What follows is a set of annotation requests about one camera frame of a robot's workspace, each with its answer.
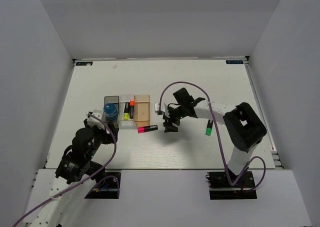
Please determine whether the tan plastic container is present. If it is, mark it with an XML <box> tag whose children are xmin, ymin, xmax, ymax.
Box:
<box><xmin>134</xmin><ymin>94</ymin><xmax>151</xmax><ymax>128</ymax></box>

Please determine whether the right corner label sticker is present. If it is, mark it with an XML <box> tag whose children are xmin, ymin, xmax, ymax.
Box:
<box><xmin>225</xmin><ymin>59</ymin><xmax>244</xmax><ymax>65</ymax></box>

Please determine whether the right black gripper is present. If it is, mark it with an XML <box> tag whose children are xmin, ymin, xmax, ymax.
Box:
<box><xmin>163</xmin><ymin>104</ymin><xmax>187</xmax><ymax>133</ymax></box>

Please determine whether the pink cap highlighter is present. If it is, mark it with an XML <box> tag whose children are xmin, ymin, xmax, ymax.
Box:
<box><xmin>137</xmin><ymin>125</ymin><xmax>158</xmax><ymax>134</ymax></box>

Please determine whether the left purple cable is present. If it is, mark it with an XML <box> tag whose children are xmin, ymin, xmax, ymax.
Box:
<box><xmin>11</xmin><ymin>113</ymin><xmax>118</xmax><ymax>227</ymax></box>

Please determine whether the corner label sticker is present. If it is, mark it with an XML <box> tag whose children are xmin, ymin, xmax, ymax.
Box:
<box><xmin>225</xmin><ymin>59</ymin><xmax>244</xmax><ymax>65</ymax></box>
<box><xmin>75</xmin><ymin>61</ymin><xmax>93</xmax><ymax>66</ymax></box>

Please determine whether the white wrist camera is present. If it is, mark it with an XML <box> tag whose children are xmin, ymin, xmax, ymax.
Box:
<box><xmin>154</xmin><ymin>102</ymin><xmax>166</xmax><ymax>116</ymax></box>
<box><xmin>86</xmin><ymin>109</ymin><xmax>107</xmax><ymax>130</ymax></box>

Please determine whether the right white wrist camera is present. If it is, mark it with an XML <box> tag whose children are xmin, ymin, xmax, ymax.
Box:
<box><xmin>154</xmin><ymin>102</ymin><xmax>166</xmax><ymax>116</ymax></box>

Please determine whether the dark grey plastic container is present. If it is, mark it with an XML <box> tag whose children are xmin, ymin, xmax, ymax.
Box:
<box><xmin>103</xmin><ymin>95</ymin><xmax>120</xmax><ymax>127</ymax></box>

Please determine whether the orange cap highlighter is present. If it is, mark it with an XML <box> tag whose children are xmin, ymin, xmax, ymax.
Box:
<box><xmin>129</xmin><ymin>100</ymin><xmax>135</xmax><ymax>119</ymax></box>

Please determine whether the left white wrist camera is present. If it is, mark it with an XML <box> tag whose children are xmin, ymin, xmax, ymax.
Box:
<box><xmin>86</xmin><ymin>109</ymin><xmax>107</xmax><ymax>130</ymax></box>

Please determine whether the clear plastic container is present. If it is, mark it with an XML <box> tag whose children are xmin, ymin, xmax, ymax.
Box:
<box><xmin>118</xmin><ymin>94</ymin><xmax>136</xmax><ymax>130</ymax></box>

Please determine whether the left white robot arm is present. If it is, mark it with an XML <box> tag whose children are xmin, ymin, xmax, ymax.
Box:
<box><xmin>30</xmin><ymin>123</ymin><xmax>119</xmax><ymax>227</ymax></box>

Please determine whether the yellow cap highlighter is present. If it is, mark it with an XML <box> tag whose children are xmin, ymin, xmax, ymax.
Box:
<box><xmin>123</xmin><ymin>102</ymin><xmax>130</xmax><ymax>121</ymax></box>

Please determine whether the purple cable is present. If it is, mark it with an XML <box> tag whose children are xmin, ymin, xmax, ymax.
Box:
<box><xmin>11</xmin><ymin>113</ymin><xmax>118</xmax><ymax>227</ymax></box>
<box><xmin>159</xmin><ymin>81</ymin><xmax>266</xmax><ymax>193</ymax></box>

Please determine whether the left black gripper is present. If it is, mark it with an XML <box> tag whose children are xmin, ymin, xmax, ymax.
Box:
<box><xmin>84</xmin><ymin>118</ymin><xmax>120</xmax><ymax>159</ymax></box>

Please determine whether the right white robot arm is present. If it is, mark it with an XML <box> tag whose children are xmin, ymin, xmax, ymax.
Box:
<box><xmin>155</xmin><ymin>87</ymin><xmax>267</xmax><ymax>187</ymax></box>

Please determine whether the green cap highlighter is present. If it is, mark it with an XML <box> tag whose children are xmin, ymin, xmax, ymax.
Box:
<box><xmin>205</xmin><ymin>120</ymin><xmax>214</xmax><ymax>136</ymax></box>

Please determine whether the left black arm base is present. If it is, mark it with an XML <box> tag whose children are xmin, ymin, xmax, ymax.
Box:
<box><xmin>85</xmin><ymin>171</ymin><xmax>122</xmax><ymax>200</ymax></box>

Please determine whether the left corner label sticker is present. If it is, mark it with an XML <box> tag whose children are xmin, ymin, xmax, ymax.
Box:
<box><xmin>75</xmin><ymin>61</ymin><xmax>93</xmax><ymax>66</ymax></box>

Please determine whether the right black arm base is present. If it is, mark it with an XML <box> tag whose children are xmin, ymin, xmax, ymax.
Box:
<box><xmin>205</xmin><ymin>171</ymin><xmax>258</xmax><ymax>201</ymax></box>

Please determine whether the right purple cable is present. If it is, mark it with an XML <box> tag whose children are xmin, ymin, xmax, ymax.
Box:
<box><xmin>159</xmin><ymin>81</ymin><xmax>266</xmax><ymax>193</ymax></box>

